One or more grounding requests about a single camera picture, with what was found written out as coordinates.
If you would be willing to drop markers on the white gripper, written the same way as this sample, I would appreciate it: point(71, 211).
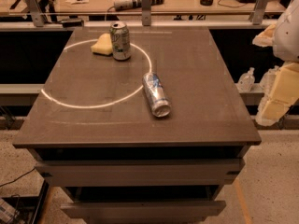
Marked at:
point(288, 34)

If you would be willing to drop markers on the silver blue redbull can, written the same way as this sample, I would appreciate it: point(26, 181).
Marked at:
point(158, 102)

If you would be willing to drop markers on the green white soda can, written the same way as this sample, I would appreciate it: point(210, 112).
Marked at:
point(120, 39)

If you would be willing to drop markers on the clear sanitizer bottle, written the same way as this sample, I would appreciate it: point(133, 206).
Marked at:
point(246, 81)

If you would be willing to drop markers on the upper cabinet drawer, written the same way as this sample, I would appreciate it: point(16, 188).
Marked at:
point(139, 173)

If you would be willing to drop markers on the cabinet drawer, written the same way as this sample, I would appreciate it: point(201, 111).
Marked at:
point(144, 212)
point(139, 173)

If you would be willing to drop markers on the white power strip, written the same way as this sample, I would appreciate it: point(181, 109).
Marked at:
point(130, 4)

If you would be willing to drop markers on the yellow sponge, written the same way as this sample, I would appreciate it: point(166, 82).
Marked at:
point(103, 45)

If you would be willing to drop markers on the grey drawer cabinet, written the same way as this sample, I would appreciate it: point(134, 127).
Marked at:
point(94, 108)

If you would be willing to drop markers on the lower cabinet drawer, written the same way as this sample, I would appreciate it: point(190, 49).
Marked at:
point(144, 212)

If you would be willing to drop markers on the black floor crate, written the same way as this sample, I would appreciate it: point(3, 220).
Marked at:
point(18, 209)

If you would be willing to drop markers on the right metal bracket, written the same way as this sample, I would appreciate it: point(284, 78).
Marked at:
point(256, 16)

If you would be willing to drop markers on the metal bracket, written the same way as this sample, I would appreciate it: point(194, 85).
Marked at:
point(35, 13)
point(146, 12)
point(256, 16)

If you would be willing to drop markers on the middle metal bracket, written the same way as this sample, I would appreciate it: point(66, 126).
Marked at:
point(146, 12)

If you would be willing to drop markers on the left metal bracket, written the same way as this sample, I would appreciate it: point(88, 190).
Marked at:
point(35, 13)

